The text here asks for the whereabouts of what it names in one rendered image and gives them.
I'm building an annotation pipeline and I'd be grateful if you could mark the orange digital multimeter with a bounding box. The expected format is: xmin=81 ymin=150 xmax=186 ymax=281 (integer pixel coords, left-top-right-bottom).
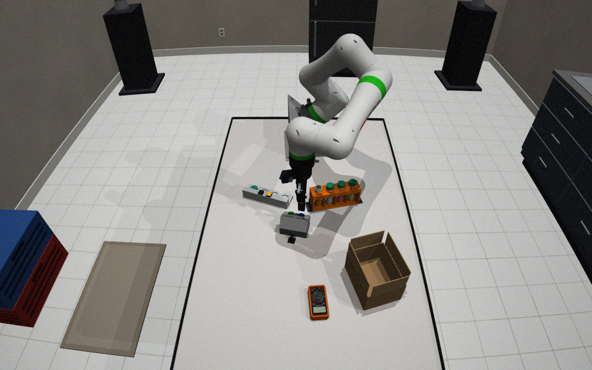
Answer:
xmin=308 ymin=285 xmax=329 ymax=321

